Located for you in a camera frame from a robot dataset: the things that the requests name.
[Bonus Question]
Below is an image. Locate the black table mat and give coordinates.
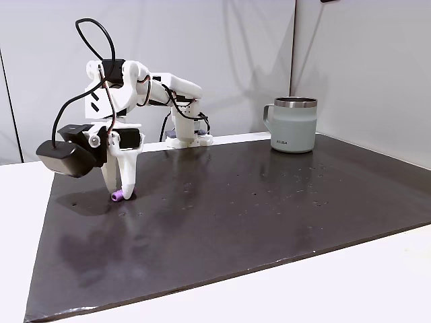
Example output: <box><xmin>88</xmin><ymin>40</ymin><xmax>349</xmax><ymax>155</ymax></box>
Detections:
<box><xmin>23</xmin><ymin>132</ymin><xmax>431</xmax><ymax>323</ymax></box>

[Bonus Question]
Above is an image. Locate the grey steel mug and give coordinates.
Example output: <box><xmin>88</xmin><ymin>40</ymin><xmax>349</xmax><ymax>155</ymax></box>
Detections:
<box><xmin>262</xmin><ymin>96</ymin><xmax>319</xmax><ymax>155</ymax></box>

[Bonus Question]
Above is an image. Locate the black camera box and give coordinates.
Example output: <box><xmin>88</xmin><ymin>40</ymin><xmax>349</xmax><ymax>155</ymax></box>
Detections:
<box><xmin>35</xmin><ymin>123</ymin><xmax>109</xmax><ymax>179</ymax></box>

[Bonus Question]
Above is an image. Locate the black camera cable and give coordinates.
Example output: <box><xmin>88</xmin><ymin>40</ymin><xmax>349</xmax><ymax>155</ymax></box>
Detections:
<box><xmin>51</xmin><ymin>17</ymin><xmax>117</xmax><ymax>147</ymax></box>

